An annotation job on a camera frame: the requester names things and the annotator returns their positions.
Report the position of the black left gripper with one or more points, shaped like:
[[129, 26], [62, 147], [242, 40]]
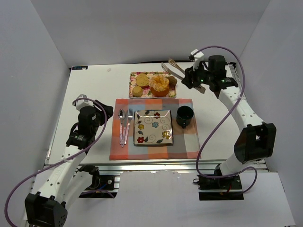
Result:
[[105, 111]]

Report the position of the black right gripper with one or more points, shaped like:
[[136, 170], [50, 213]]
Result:
[[190, 79]]

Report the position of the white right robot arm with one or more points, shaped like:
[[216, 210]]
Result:
[[256, 139]]

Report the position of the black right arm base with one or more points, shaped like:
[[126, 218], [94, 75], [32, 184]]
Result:
[[223, 189]]

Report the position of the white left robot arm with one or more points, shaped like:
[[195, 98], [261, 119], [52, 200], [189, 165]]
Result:
[[48, 207]]

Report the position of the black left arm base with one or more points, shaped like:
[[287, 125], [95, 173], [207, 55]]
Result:
[[102, 185]]

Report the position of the small round bread bun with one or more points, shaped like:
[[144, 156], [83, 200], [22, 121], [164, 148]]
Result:
[[137, 91]]

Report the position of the large round bread bun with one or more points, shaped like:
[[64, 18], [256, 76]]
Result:
[[142, 80]]

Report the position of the brown muffin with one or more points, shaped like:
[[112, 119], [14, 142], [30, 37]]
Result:
[[172, 81]]

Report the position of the floral serving tray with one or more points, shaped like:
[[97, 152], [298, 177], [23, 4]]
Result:
[[147, 91]]

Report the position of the dark green mug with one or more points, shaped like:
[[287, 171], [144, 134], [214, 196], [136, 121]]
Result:
[[184, 116]]

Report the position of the blue corner label sticker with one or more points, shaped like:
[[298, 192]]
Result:
[[79, 68]]

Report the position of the square floral plate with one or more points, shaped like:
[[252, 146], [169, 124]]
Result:
[[153, 128]]

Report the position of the checkered orange placemat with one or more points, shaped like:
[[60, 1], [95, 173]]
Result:
[[186, 141]]

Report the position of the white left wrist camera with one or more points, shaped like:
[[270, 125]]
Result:
[[82, 102]]

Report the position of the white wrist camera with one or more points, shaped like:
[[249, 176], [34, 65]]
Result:
[[196, 57], [82, 102]]

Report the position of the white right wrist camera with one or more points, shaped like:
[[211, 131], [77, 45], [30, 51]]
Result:
[[196, 57]]

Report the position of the pink-handled spoon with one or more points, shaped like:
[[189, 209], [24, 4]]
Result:
[[121, 118]]

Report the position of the pink-handled knife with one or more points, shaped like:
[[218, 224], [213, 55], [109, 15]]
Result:
[[124, 125]]

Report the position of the pink-handled fork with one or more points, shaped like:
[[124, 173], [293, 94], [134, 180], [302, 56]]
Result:
[[130, 117]]

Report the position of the orange ring cake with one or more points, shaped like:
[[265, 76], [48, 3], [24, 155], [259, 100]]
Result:
[[159, 85]]

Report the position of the aluminium table frame rail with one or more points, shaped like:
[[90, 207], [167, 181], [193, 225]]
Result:
[[181, 165]]

